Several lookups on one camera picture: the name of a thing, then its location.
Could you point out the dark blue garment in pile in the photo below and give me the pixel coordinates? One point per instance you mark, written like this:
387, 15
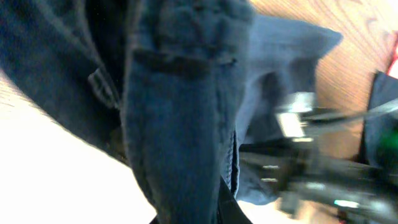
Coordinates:
384, 89

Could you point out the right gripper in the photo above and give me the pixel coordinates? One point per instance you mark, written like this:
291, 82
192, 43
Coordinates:
297, 170

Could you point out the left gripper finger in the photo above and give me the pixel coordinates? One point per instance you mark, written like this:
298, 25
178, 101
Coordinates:
194, 199

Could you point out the red garment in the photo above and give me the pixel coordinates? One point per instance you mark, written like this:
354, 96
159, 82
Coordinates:
393, 68

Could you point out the dark blue denim shorts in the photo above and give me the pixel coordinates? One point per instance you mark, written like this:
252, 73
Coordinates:
161, 85

